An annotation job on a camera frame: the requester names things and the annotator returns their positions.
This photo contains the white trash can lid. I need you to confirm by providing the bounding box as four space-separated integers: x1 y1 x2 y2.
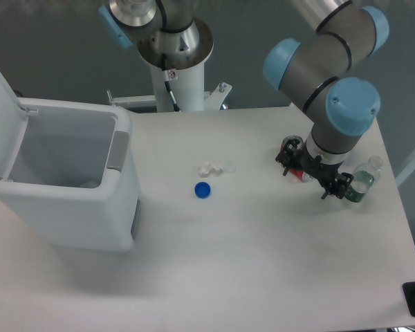
0 72 39 180

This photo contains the crumpled white tissue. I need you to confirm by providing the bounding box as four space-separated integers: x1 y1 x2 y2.
196 161 237 178

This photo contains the blue bottle cap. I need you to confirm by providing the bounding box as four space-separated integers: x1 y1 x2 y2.
194 181 211 199

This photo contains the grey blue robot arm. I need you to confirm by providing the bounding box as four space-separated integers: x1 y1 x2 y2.
99 1 389 199

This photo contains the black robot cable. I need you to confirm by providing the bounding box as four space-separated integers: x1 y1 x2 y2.
160 53 183 113

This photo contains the green label clear bottle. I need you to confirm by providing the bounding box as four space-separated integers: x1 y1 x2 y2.
344 156 382 203

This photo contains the crushed red soda can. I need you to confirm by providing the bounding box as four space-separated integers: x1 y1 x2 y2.
280 135 314 183

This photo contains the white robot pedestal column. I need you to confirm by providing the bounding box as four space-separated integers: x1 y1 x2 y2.
137 17 214 113

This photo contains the white trash can body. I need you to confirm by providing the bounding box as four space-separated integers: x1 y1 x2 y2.
0 98 141 252

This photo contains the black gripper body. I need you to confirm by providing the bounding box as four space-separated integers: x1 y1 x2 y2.
298 146 342 182

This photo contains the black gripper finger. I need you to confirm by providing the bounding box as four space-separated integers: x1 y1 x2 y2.
320 172 353 200
275 140 302 176

